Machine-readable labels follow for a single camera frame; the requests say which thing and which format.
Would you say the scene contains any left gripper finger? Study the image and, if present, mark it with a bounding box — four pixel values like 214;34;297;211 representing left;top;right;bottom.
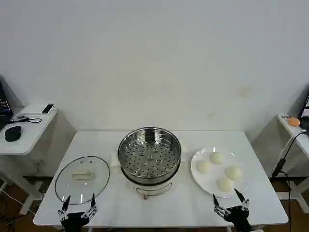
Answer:
57;195;71;221
81;193;98;220

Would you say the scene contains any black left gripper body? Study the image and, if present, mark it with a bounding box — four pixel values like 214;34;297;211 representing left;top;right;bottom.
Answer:
60;212;89;230

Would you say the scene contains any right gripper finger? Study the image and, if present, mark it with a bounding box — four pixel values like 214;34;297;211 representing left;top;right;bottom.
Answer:
212;193;229;220
234;188;250;211

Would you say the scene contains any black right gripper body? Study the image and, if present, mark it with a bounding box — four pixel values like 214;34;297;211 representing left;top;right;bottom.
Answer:
224;205;251;230

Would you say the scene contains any white steamed bun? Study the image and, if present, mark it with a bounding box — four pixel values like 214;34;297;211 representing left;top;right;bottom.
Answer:
216;178;235;193
196;160;212;175
225;166;243;182
210;151;225;165

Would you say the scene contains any round glass lid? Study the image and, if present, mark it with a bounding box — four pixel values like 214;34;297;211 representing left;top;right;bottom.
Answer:
54;155;111;205

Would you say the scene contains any white round plate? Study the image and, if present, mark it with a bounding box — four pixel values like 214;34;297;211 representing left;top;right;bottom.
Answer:
190;146;250;199

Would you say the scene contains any white electric cooker base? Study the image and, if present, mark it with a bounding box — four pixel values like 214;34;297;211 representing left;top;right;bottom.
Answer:
120;158;181;201

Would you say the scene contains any steel perforated steamer basket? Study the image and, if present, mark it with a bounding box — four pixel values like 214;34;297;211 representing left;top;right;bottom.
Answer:
117;126;182;179

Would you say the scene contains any white desk with legs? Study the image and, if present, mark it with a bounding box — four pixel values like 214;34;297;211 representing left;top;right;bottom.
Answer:
277;114;309;215

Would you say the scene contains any white side desk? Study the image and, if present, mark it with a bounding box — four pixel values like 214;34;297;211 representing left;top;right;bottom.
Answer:
0;101;58;215

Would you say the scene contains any black computer mouse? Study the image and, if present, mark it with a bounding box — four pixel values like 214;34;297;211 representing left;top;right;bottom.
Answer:
4;125;22;143

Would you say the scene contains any black smartphone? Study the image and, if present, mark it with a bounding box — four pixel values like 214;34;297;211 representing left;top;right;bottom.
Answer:
41;103;55;115

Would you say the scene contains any dark laptop screen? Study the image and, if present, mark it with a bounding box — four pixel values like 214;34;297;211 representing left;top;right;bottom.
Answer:
300;84;309;130

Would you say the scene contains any black laptop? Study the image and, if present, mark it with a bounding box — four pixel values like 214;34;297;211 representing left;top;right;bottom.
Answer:
0;76;14;131

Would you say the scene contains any white floor cable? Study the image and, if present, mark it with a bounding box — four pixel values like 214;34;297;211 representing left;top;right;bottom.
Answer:
0;188;37;216

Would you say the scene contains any black power cable with adapter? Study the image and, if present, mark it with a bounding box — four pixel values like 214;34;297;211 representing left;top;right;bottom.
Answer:
270;130;308;178

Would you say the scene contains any black cable with keys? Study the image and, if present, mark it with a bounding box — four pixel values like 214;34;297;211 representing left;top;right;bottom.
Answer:
10;116;42;124

